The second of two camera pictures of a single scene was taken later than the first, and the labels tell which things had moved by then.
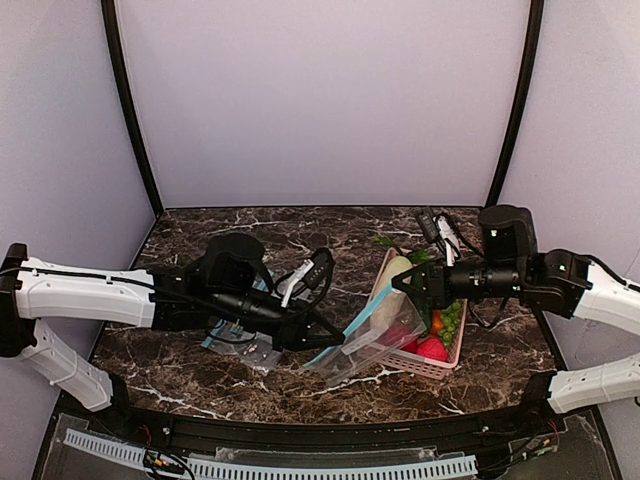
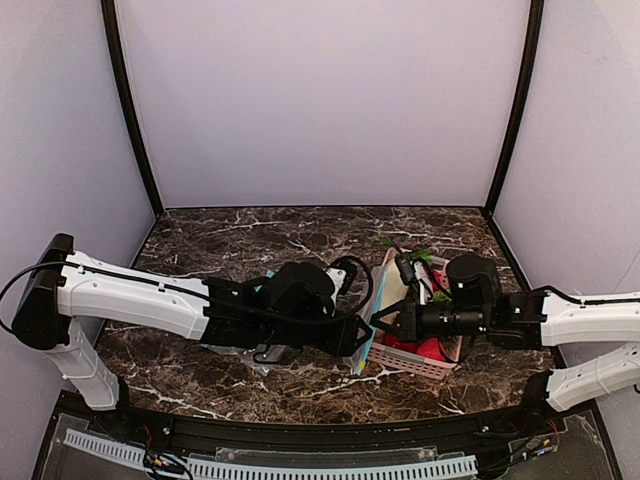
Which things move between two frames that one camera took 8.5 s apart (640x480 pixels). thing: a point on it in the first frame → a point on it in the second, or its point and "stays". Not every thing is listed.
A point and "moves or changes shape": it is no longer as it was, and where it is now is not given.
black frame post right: (536, 12) stays
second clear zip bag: (242, 342) stays
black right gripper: (435, 280) → (407, 320)
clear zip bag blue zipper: (392, 322) moves or changes shape
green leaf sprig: (415, 256) stays
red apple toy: (402, 338) stays
